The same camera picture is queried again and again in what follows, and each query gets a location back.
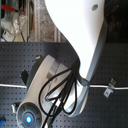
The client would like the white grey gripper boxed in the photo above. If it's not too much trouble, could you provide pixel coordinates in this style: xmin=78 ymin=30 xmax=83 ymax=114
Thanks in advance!
xmin=16 ymin=55 xmax=69 ymax=128

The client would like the white cable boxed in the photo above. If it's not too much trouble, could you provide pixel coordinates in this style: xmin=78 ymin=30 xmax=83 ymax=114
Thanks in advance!
xmin=0 ymin=83 xmax=128 ymax=91

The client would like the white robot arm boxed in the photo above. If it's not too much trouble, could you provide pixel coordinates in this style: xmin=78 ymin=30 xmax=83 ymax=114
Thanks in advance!
xmin=16 ymin=0 xmax=107 ymax=128

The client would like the cluttered background shelf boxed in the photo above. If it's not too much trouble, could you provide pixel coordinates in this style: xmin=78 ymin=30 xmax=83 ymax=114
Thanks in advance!
xmin=0 ymin=0 xmax=66 ymax=42

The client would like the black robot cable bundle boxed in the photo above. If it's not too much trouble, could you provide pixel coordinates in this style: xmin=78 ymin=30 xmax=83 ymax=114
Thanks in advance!
xmin=38 ymin=59 xmax=83 ymax=128

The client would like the metal cable clip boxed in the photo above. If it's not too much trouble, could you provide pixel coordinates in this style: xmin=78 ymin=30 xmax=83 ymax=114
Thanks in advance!
xmin=104 ymin=78 xmax=116 ymax=98

